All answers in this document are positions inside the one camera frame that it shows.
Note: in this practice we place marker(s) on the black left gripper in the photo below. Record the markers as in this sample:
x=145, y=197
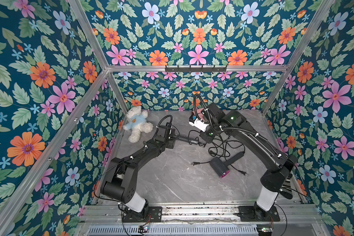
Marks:
x=171, y=142

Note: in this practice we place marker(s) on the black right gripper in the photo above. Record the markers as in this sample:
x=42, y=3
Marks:
x=206, y=136

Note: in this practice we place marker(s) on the dark grey hair dryer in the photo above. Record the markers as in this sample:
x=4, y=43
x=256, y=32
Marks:
x=190, y=140
x=221, y=167

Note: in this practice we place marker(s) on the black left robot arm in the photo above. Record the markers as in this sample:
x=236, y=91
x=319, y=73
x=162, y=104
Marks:
x=120, y=180

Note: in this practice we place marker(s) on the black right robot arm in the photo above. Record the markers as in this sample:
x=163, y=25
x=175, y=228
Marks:
x=278, y=164

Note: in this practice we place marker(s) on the pink hair dryer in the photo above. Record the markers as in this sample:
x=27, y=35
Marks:
x=198, y=112

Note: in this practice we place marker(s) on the white teddy bear blue shirt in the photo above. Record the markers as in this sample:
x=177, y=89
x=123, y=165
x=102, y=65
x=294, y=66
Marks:
x=137, y=123

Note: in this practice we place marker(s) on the striped black white sock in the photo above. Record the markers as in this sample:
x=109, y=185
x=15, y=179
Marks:
x=286, y=190

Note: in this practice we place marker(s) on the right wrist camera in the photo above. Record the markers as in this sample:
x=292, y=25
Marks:
x=198, y=123

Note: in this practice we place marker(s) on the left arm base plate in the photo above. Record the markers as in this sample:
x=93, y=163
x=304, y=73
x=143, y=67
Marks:
x=149, y=214

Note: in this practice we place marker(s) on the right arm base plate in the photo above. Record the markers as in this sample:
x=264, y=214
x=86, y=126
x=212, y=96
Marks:
x=256, y=214

